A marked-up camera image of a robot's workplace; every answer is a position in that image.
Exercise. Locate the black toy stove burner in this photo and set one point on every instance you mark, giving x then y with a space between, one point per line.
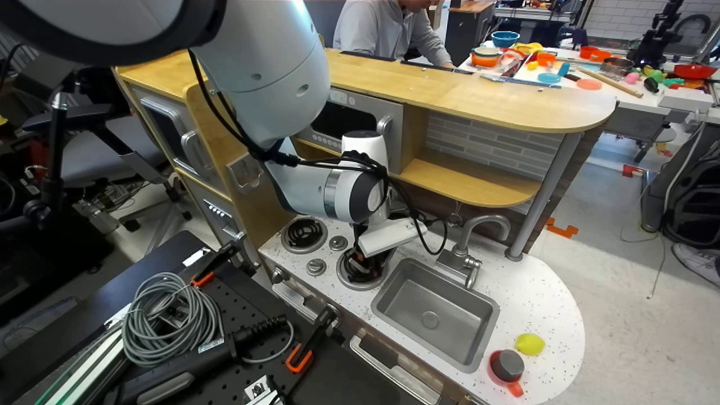
304 235
353 280

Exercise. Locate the orange floor marker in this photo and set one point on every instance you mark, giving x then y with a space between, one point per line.
561 229

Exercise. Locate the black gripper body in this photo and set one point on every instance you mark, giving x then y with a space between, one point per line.
370 260

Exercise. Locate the black equipment stand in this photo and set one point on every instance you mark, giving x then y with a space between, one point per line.
660 30

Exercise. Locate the orange bowl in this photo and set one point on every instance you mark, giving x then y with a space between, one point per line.
487 57

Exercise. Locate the white green strip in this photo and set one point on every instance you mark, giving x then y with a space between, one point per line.
80 373

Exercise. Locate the grey stove knob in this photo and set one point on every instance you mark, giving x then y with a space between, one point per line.
338 241
317 267

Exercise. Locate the black handheld tool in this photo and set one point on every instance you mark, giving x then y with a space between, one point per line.
188 373

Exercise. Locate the red bowl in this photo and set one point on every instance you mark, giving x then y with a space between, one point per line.
694 73

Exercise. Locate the blue bowl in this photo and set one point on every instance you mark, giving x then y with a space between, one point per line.
506 37

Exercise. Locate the black camera stand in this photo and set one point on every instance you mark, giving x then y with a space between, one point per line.
58 150

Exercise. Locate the black perforated board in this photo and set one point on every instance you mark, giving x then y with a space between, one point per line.
240 304

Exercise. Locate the black clamp with orange grip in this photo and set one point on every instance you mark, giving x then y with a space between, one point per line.
300 358
203 280

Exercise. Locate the metal sink basin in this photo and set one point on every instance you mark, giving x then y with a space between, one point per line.
435 317

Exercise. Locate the person in grey shirt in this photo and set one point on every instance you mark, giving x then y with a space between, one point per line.
383 30

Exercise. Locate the wooden toy play kitchen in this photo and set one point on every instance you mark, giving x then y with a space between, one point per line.
464 98

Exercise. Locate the wooden stick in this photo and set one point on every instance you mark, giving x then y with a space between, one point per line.
608 82

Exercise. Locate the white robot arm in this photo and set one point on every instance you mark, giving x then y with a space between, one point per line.
263 69

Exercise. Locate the grey office chair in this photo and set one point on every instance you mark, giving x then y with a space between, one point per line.
98 155

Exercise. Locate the grey toy microwave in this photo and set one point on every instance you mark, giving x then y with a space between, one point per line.
341 119

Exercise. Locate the red cup with grey lid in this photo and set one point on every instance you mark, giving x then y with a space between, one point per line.
507 368

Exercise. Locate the yellow toy lemon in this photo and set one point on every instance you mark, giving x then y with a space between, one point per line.
529 346

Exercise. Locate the grey toy faucet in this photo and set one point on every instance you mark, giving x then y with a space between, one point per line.
457 263

